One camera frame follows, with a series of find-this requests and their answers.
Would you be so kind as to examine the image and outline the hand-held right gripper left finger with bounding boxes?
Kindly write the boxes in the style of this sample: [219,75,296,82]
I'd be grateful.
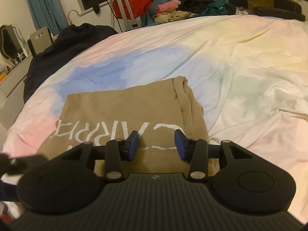
[61,130,140,182]

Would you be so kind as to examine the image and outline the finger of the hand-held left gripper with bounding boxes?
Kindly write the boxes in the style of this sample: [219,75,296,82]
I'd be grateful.
[0,152,48,176]
[0,182,18,201]

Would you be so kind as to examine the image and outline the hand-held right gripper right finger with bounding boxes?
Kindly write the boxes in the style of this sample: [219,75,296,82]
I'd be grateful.
[174,129,253,182]

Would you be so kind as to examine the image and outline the tan printed shirt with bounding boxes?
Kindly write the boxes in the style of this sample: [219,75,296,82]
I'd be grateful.
[36,76,218,177]

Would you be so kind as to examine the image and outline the white dresser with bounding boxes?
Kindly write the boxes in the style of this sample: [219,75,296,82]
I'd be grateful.
[0,53,33,126]

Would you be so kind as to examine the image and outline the pastel bed sheet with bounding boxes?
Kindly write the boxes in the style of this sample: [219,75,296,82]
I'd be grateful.
[0,14,308,224]

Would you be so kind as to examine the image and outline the small cosmetic bottles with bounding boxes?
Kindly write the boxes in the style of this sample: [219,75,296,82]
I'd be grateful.
[11,49,28,65]

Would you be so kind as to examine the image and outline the dark cloth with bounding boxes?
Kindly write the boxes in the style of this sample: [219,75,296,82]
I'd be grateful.
[23,23,118,104]

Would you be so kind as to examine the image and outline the wavy framed mirror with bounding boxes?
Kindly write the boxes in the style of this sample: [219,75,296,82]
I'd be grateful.
[0,24,27,60]

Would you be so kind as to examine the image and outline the grey backed chair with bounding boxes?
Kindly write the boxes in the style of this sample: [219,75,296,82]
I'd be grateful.
[27,26,53,56]

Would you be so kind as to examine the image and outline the yellow-green cloth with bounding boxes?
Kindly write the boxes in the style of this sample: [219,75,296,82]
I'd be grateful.
[154,14,169,24]

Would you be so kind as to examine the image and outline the beige crumpled cloth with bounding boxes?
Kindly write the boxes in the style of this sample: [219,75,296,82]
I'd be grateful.
[166,11,196,22]

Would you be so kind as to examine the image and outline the garment steamer stand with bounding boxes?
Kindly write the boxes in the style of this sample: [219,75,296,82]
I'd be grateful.
[97,0,142,32]

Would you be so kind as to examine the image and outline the pink cloth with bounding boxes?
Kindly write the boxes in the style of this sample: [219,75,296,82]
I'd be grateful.
[156,0,181,15]

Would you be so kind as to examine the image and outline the green garment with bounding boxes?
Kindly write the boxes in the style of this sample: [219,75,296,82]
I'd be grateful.
[192,2,228,18]

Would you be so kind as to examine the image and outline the red shirt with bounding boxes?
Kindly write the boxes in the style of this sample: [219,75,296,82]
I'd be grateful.
[113,0,156,20]

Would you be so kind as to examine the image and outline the pink curved hook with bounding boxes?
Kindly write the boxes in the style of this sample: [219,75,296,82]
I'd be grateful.
[68,10,79,24]

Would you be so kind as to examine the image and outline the white crumpled cloth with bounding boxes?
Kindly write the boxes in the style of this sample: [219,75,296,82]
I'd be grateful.
[235,7,253,15]

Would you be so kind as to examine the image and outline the narrow blue curtain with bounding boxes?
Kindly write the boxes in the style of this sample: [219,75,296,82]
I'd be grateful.
[23,0,69,30]

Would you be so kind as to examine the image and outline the black sofa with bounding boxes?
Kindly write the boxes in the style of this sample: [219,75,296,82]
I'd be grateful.
[228,0,306,22]

